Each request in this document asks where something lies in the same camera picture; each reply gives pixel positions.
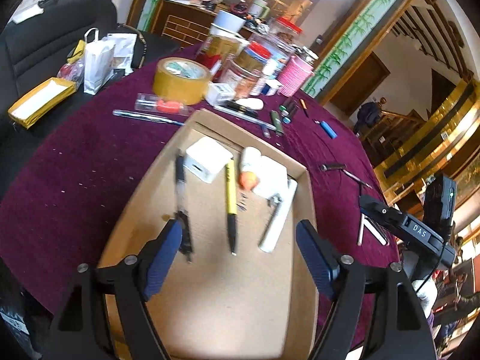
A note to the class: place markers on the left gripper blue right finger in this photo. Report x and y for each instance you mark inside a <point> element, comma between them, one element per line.
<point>320,258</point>

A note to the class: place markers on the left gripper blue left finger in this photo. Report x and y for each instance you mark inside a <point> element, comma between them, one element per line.
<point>158,256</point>

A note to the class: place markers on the silver white pen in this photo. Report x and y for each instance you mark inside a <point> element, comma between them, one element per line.
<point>373,228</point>

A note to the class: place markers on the white gloved right hand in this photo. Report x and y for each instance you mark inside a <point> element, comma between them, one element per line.
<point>425,288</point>

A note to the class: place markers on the black clear pen in tray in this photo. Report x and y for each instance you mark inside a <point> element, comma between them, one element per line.
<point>186,247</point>

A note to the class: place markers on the long white bar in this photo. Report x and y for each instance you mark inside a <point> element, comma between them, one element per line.
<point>283,203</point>

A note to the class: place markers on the shallow cardboard tray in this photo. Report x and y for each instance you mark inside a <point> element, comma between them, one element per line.
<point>219,304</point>

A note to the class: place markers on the clear black gel pen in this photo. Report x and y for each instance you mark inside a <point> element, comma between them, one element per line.
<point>342,167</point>

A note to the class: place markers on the white soft pouch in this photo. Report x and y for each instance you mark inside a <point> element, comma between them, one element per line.
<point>272,175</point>

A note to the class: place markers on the yellow black pen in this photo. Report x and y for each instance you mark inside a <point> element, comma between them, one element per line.
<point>231,206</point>

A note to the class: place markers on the white square charger box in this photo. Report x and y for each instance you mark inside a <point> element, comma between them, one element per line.
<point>206,158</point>

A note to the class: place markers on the orange small ball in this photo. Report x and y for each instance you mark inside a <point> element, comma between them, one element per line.
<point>248,180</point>

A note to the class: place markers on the maroon velvet tablecloth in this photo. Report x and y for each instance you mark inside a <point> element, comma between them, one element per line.
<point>62,207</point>

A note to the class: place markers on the blue battery pack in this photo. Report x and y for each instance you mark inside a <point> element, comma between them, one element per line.
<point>328,130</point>

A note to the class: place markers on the person in dark coat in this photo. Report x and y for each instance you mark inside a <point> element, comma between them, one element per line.
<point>368,115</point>

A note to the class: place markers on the red screwdriver in packet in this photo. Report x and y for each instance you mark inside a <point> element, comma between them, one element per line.
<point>153,103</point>

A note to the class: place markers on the black marker teal end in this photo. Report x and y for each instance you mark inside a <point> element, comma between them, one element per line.
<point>288,110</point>

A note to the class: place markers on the small orange black tool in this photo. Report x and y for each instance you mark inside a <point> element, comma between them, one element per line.
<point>304,107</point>

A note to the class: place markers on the brown packing tape roll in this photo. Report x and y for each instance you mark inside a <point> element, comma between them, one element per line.
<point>181,80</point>

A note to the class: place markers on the pink woven basket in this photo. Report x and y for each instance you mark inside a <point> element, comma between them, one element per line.
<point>293,75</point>

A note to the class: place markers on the yellow foil flat box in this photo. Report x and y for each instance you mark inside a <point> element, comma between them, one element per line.
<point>40,100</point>

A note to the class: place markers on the white paper bag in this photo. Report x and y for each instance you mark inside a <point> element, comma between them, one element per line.
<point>98,61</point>

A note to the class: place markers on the black office chair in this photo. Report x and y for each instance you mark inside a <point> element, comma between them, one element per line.
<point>35,49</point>

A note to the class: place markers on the red lidded plastic jar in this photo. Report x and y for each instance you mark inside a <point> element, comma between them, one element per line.
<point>284,30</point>

